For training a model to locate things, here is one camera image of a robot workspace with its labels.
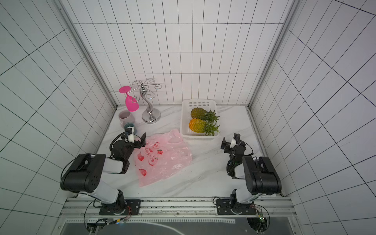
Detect pink plastic bag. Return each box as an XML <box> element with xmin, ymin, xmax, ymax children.
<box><xmin>134</xmin><ymin>129</ymin><xmax>193</xmax><ymax>187</ymax></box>

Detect yellow pineapple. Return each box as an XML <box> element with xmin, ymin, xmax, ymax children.
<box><xmin>189</xmin><ymin>118</ymin><xmax>220</xmax><ymax>136</ymax></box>

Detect green-brown pineapple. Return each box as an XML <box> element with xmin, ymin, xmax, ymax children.
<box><xmin>191</xmin><ymin>107</ymin><xmax>219</xmax><ymax>123</ymax></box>

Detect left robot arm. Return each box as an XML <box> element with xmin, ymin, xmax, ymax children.
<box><xmin>60</xmin><ymin>128</ymin><xmax>146</xmax><ymax>216</ymax></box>

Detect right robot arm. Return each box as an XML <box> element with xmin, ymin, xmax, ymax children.
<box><xmin>216</xmin><ymin>133</ymin><xmax>282</xmax><ymax>215</ymax></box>

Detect teal small cup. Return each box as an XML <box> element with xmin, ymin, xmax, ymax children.
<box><xmin>124</xmin><ymin>122</ymin><xmax>135</xmax><ymax>134</ymax></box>

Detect silver glass holder stand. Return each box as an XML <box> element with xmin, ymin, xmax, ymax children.
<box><xmin>132</xmin><ymin>78</ymin><xmax>162</xmax><ymax>124</ymax></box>

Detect pink ceramic mug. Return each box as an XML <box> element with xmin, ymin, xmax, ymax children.
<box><xmin>118</xmin><ymin>110</ymin><xmax>136</xmax><ymax>128</ymax></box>

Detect magenta wine glass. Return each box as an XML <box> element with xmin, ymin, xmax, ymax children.
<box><xmin>119</xmin><ymin>86</ymin><xmax>140</xmax><ymax>112</ymax></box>

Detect white plastic basket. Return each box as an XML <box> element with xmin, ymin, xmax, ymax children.
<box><xmin>180</xmin><ymin>99</ymin><xmax>219</xmax><ymax>140</ymax></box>

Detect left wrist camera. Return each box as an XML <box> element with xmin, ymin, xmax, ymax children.
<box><xmin>124</xmin><ymin>134</ymin><xmax>137</xmax><ymax>143</ymax></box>

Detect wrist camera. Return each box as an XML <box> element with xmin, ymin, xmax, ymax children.
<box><xmin>124</xmin><ymin>134</ymin><xmax>137</xmax><ymax>143</ymax></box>
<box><xmin>230</xmin><ymin>133</ymin><xmax>240</xmax><ymax>148</ymax></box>

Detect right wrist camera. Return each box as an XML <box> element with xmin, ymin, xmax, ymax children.
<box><xmin>230</xmin><ymin>133</ymin><xmax>240</xmax><ymax>148</ymax></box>

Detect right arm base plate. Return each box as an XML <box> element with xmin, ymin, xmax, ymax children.
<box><xmin>214</xmin><ymin>198</ymin><xmax>257</xmax><ymax>215</ymax></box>

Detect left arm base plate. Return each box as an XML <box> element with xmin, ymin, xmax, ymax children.
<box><xmin>99</xmin><ymin>199</ymin><xmax>141</xmax><ymax>216</ymax></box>

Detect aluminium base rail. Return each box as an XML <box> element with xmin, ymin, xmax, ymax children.
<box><xmin>60</xmin><ymin>197</ymin><xmax>297</xmax><ymax>219</ymax></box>

